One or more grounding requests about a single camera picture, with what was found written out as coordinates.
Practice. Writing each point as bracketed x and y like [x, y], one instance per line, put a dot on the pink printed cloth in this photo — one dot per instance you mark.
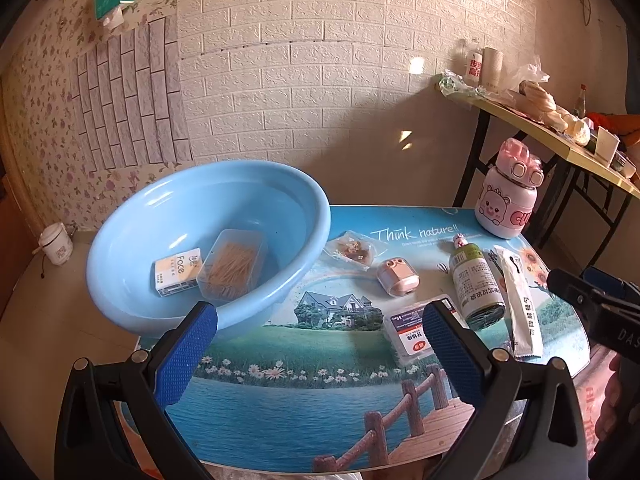
[586, 410]

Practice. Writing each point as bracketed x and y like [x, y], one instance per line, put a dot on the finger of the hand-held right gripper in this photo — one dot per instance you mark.
[602, 276]
[567, 284]

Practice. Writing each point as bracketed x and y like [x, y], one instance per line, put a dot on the light blue plastic basin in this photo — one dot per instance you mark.
[175, 210]

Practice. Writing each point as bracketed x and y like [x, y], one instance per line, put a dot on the orange cloth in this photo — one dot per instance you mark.
[620, 125]

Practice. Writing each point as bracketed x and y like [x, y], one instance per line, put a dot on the pink white cartoon bottle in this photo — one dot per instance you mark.
[505, 200]

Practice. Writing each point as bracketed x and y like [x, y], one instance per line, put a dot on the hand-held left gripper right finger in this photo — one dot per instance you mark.
[452, 355]

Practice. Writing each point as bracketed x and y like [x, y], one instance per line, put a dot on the clear plastic bag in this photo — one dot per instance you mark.
[532, 72]

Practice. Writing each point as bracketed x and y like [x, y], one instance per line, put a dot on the small pink case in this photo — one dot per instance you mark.
[397, 277]

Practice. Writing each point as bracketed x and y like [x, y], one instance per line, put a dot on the clear toothpick box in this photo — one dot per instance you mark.
[232, 265]

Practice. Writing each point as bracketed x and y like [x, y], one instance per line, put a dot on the green plastic bag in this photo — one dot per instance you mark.
[455, 84]

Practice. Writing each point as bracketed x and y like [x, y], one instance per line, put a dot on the small pink figurine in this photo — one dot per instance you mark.
[458, 241]

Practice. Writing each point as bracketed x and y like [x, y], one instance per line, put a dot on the clear snack packet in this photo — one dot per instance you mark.
[355, 252]

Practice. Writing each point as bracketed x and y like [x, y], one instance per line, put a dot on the bagged white buns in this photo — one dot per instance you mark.
[575, 130]

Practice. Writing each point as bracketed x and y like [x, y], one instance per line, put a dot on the stack of flatbreads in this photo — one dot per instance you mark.
[537, 97]

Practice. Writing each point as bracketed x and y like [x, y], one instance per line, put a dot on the white rice cooker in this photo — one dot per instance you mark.
[56, 245]

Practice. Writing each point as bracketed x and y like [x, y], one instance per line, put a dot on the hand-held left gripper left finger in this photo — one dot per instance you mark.
[185, 355]

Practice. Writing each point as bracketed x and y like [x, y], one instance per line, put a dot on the red cap sauce bottle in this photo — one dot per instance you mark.
[580, 105]

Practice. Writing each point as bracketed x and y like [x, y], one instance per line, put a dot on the white paper cup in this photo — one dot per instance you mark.
[606, 147]

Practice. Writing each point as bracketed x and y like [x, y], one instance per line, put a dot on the clear packet with label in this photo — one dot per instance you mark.
[407, 332]

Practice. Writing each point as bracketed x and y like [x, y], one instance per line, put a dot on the yellow white tissue pack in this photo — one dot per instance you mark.
[177, 272]

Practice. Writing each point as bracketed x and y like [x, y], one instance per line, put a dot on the long white sachet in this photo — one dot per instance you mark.
[520, 305]

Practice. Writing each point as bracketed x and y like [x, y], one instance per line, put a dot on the yellow top folding table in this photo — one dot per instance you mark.
[560, 146]

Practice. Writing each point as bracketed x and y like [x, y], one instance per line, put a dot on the green white trash bag roll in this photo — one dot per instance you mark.
[475, 285]

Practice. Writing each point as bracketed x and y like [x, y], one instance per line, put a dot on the person's right hand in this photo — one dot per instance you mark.
[622, 390]

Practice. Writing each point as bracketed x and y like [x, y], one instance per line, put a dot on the stack of paper cups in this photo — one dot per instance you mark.
[492, 67]

